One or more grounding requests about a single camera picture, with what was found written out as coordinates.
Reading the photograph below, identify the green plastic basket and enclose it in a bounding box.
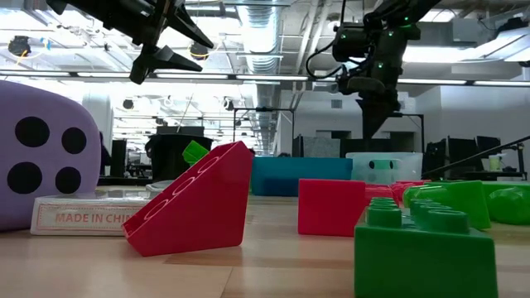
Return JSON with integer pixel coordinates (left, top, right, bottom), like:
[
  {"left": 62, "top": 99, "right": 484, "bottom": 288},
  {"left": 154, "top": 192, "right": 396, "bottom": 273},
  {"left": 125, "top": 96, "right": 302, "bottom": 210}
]
[{"left": 181, "top": 139, "right": 211, "bottom": 166}]

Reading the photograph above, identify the black tall cabinet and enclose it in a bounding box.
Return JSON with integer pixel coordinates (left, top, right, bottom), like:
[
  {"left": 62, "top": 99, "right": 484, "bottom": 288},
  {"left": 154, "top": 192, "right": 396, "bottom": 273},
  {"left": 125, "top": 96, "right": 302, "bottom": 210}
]
[{"left": 110, "top": 139, "right": 128, "bottom": 178}]

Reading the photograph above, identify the dark green toy brick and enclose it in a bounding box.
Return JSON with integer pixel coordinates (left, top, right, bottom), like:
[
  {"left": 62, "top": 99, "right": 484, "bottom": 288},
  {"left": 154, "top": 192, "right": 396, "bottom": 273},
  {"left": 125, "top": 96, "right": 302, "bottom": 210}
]
[{"left": 354, "top": 197, "right": 499, "bottom": 298}]

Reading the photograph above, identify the red white playing card box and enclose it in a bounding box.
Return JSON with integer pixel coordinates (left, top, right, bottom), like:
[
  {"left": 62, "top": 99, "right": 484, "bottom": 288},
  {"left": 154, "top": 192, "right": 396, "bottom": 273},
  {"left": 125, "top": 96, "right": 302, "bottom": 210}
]
[{"left": 30, "top": 190, "right": 151, "bottom": 237}]

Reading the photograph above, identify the cyan foam die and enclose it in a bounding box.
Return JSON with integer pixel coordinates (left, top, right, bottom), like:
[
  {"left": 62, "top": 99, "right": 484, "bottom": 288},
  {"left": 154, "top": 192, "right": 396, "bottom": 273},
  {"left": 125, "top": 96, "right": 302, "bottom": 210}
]
[{"left": 367, "top": 159, "right": 401, "bottom": 183}]

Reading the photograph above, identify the red sloped toy brick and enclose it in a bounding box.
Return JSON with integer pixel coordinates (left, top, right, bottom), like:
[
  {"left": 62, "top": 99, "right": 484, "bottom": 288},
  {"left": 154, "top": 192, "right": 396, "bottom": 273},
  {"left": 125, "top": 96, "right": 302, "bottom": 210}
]
[{"left": 122, "top": 140, "right": 254, "bottom": 257}]

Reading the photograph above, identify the black background desk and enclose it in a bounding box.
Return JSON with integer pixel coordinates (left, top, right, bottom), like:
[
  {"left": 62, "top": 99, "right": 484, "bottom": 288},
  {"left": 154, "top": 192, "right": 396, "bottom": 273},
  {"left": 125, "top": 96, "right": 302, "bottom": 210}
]
[{"left": 430, "top": 170, "right": 529, "bottom": 182}]

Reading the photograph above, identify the white pillar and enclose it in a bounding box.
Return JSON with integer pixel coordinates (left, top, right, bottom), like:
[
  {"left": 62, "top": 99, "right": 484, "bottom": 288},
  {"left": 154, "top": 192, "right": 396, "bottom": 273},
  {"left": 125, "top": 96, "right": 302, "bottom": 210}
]
[{"left": 81, "top": 84, "right": 115, "bottom": 178}]

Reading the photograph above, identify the blue plastic bin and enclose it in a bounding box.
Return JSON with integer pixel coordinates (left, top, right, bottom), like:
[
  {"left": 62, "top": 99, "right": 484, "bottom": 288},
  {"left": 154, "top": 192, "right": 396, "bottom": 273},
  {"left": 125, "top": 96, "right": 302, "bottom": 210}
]
[{"left": 250, "top": 156, "right": 354, "bottom": 197}]

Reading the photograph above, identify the purple foam die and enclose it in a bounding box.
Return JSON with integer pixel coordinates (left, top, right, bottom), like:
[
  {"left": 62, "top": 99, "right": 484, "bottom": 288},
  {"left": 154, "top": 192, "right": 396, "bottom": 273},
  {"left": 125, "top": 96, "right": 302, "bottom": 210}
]
[{"left": 0, "top": 79, "right": 103, "bottom": 232}]

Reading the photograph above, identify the large red toy brick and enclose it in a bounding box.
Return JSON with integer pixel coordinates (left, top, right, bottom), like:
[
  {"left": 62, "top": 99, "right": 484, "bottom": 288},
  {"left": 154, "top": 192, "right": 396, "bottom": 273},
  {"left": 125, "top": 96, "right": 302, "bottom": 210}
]
[{"left": 296, "top": 178, "right": 397, "bottom": 238}]

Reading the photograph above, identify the dark background monitor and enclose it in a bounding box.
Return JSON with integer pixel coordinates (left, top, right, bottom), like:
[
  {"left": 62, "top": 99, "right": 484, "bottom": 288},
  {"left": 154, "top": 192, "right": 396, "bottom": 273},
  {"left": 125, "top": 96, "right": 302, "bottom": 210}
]
[{"left": 156, "top": 126, "right": 205, "bottom": 137}]

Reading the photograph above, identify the small green toy brick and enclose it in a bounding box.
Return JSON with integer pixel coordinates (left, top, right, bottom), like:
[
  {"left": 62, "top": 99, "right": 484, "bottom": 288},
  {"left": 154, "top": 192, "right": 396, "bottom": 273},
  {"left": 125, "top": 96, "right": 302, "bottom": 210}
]
[
  {"left": 403, "top": 180, "right": 492, "bottom": 231},
  {"left": 482, "top": 181, "right": 530, "bottom": 226}
]

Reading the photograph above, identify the black gantry frame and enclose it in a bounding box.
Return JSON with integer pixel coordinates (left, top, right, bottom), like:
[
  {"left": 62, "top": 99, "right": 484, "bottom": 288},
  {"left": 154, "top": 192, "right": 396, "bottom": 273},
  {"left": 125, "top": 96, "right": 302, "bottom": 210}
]
[
  {"left": 397, "top": 112, "right": 426, "bottom": 154},
  {"left": 233, "top": 107, "right": 296, "bottom": 155}
]

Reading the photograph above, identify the thin black slanted bar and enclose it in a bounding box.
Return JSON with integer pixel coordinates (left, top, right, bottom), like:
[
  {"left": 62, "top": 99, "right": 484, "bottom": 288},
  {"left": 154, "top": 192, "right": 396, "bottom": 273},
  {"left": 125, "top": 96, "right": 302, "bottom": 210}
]
[{"left": 422, "top": 134, "right": 530, "bottom": 178}]

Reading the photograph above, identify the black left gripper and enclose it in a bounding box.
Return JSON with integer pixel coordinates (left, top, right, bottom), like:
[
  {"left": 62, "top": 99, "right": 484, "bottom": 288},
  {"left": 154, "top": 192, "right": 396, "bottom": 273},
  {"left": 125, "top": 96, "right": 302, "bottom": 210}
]
[{"left": 103, "top": 0, "right": 215, "bottom": 86}]

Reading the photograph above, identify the grey acoustic panel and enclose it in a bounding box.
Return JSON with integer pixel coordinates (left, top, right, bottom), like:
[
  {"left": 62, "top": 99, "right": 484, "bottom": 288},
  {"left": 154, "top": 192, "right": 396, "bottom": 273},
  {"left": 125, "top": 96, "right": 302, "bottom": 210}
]
[{"left": 303, "top": 136, "right": 341, "bottom": 159}]

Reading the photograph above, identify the long ceiling light rail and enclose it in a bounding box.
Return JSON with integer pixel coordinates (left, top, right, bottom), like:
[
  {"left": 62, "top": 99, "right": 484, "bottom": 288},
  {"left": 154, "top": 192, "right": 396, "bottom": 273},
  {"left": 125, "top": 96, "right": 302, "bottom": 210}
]
[{"left": 0, "top": 70, "right": 530, "bottom": 87}]

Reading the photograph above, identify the black ceiling-hung device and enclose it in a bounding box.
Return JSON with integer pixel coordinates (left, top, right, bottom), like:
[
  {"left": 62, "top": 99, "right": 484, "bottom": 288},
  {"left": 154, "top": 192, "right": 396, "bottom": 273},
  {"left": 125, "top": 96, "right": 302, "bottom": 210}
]
[
  {"left": 189, "top": 40, "right": 210, "bottom": 63},
  {"left": 7, "top": 35, "right": 32, "bottom": 57}
]

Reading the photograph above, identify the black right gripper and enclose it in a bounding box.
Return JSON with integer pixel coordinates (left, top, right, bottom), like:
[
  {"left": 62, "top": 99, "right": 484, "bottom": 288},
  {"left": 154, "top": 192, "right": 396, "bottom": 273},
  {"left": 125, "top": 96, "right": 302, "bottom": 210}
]
[{"left": 337, "top": 76, "right": 402, "bottom": 140}]

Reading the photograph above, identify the silver ribbed ceiling duct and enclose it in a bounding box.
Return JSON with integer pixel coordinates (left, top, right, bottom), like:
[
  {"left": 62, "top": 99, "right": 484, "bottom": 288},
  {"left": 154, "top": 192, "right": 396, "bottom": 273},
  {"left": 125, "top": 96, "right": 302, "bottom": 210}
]
[{"left": 235, "top": 0, "right": 287, "bottom": 156}]

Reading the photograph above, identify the clear plastic bin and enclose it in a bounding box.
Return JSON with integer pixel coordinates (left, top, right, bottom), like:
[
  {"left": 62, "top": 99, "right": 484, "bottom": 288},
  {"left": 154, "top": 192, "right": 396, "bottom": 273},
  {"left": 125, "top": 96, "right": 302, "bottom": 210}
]
[{"left": 345, "top": 151, "right": 424, "bottom": 185}]

